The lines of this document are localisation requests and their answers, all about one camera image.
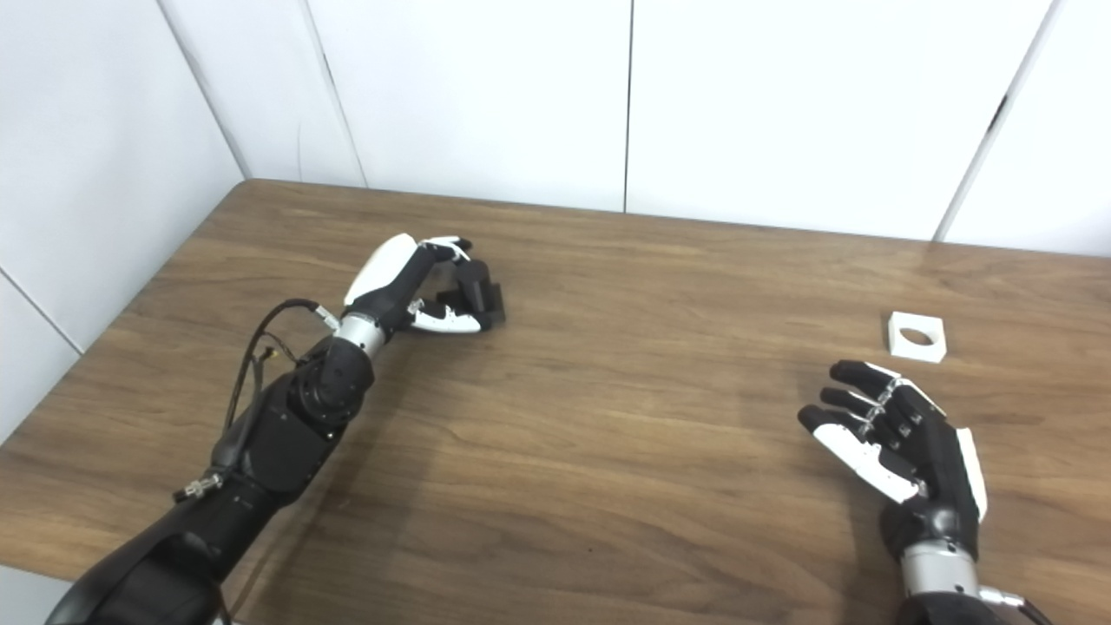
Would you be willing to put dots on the black peg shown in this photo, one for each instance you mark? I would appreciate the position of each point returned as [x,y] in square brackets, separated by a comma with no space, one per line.
[476,286]

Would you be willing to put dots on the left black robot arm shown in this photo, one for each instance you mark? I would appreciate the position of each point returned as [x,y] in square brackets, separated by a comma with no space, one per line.
[278,443]

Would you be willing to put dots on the white square piece with hole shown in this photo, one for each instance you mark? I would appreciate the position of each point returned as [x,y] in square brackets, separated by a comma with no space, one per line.
[929,349]

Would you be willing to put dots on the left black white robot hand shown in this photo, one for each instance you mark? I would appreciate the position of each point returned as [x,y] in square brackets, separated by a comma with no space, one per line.
[391,278]

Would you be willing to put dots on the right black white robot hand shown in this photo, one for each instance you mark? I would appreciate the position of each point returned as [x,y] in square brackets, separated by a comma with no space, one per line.
[933,460]

